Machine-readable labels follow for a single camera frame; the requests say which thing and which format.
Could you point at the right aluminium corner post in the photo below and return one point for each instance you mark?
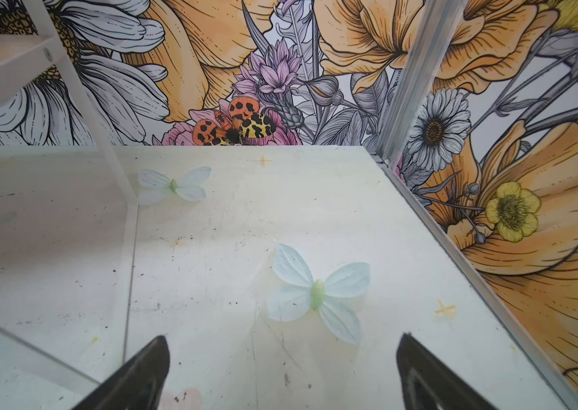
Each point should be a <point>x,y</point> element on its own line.
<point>408,89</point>

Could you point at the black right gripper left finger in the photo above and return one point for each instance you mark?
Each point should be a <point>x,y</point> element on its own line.
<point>138,384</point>

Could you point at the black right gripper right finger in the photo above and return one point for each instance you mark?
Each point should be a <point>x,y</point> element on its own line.
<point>427,383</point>

